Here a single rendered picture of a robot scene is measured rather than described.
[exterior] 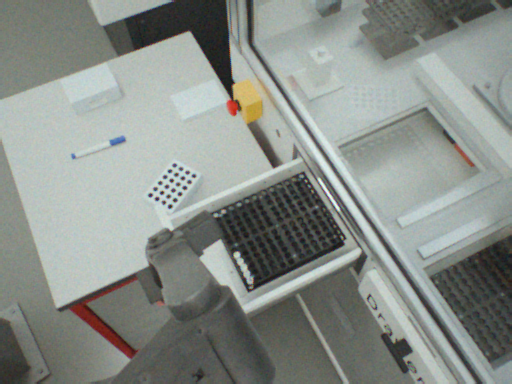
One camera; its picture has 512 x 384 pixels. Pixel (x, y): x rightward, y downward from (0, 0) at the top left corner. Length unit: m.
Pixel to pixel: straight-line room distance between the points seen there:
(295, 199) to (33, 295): 1.27
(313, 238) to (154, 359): 0.71
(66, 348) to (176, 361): 1.66
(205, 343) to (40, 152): 1.09
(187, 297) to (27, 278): 1.79
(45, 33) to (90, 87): 1.44
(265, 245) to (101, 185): 0.47
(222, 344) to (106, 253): 0.86
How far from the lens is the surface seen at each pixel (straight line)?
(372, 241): 0.96
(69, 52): 2.72
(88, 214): 1.29
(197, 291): 0.39
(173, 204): 1.21
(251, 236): 1.04
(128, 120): 1.41
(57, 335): 2.04
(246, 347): 0.40
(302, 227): 1.09
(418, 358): 1.00
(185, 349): 0.37
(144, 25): 1.66
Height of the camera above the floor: 1.86
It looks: 62 degrees down
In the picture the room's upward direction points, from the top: 2 degrees counter-clockwise
